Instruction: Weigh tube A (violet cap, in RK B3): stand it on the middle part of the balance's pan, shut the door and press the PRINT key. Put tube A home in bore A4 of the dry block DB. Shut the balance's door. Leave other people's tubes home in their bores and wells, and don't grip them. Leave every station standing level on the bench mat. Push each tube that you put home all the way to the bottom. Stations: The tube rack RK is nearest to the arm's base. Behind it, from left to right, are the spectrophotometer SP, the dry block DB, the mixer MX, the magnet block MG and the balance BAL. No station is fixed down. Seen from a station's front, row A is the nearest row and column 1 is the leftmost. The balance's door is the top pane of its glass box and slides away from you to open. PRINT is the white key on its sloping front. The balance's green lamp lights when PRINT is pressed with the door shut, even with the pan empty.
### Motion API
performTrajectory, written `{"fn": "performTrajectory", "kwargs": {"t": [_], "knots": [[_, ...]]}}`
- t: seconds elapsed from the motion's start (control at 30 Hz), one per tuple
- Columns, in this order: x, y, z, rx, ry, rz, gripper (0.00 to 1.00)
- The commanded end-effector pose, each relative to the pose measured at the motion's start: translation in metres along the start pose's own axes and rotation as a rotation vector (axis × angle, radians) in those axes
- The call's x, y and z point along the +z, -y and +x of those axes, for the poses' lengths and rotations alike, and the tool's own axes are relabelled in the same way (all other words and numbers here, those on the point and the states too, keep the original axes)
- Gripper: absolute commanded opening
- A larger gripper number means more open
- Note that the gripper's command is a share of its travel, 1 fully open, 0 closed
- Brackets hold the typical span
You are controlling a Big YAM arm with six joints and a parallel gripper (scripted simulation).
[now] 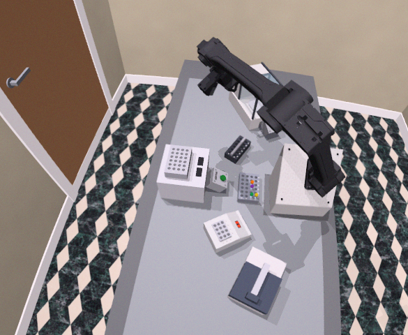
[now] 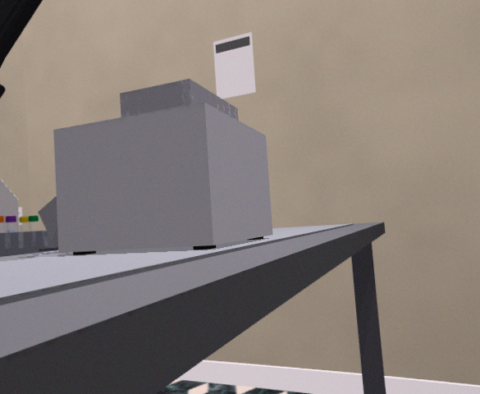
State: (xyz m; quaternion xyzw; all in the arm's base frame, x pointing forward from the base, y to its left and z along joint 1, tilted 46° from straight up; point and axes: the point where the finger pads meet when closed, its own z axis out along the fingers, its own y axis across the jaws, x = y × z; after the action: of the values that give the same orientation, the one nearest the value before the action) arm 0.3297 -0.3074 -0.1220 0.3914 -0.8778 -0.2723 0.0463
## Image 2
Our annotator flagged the grey bench mat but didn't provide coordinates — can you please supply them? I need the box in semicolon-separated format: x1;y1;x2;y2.
0;224;354;305

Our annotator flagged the small tube with violet cap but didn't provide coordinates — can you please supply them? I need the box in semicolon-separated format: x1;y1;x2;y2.
6;216;16;232

